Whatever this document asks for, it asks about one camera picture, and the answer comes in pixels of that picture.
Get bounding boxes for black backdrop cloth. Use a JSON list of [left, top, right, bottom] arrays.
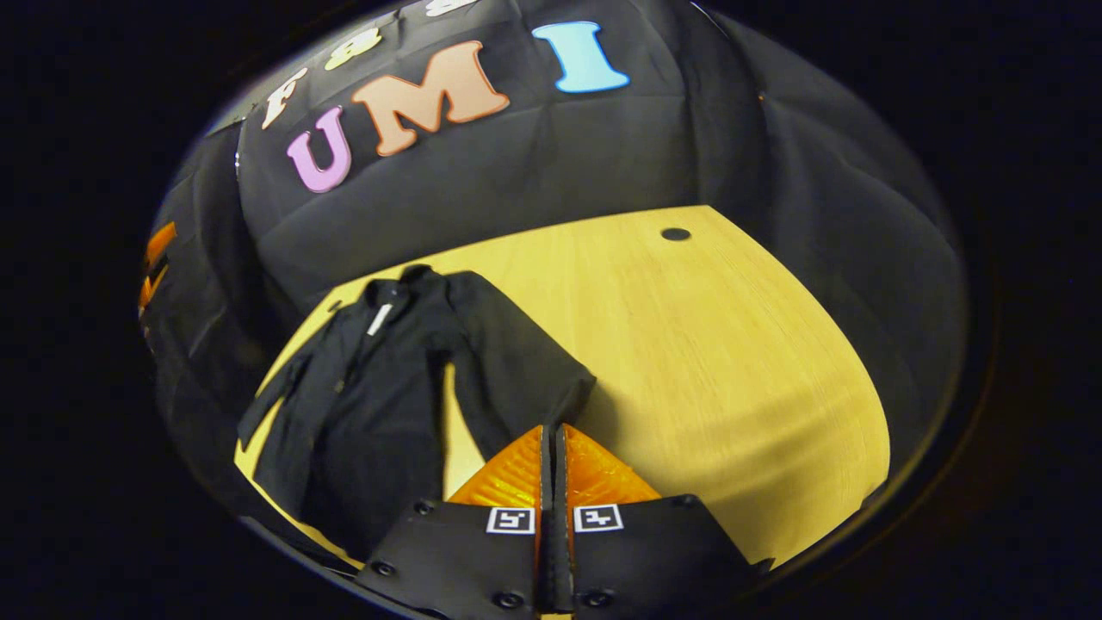
[[142, 0, 969, 518]]

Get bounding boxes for black button shirt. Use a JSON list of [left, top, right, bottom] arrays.
[[234, 264, 597, 561]]

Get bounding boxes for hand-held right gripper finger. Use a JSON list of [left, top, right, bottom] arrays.
[[555, 422, 771, 617], [355, 424, 556, 617]]

